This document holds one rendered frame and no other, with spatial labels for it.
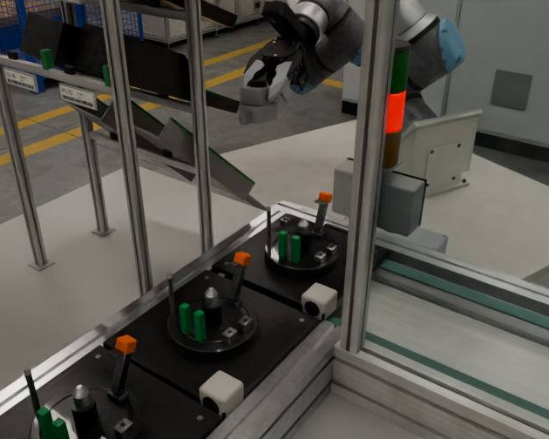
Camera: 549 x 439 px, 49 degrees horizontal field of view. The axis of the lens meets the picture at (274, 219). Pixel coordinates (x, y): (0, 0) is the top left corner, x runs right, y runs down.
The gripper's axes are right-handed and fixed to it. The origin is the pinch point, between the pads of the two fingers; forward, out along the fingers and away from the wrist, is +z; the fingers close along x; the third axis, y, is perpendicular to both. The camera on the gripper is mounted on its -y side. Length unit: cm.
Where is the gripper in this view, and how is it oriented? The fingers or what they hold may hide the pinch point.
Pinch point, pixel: (256, 91)
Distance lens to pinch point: 109.5
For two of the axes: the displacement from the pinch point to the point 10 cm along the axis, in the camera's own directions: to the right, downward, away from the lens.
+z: -4.0, 7.7, -4.9
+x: -8.8, -1.6, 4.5
